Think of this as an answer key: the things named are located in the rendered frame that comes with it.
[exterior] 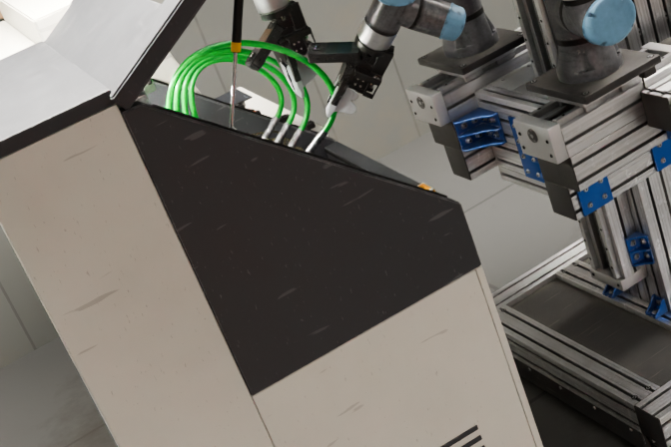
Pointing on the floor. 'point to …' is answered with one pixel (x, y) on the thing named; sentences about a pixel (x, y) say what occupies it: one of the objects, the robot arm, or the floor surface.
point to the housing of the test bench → (111, 260)
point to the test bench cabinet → (410, 382)
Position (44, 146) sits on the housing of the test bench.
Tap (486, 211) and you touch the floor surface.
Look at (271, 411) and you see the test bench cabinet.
